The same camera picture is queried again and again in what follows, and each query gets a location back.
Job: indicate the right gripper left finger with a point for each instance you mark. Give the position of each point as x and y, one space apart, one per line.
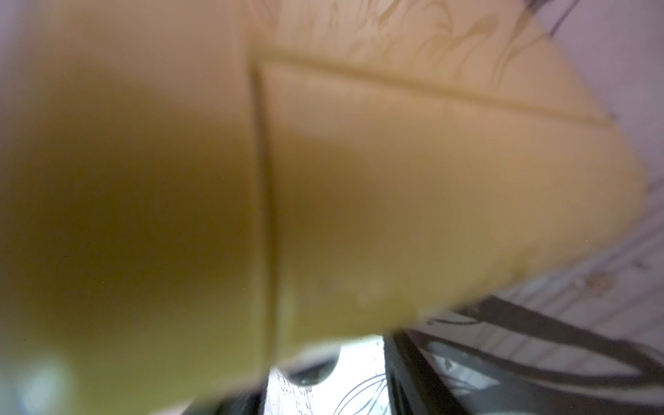
248 402

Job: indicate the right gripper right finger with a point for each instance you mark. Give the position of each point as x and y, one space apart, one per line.
413 386

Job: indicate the three-tier drawer cabinet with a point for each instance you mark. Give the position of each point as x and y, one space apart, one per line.
193 192

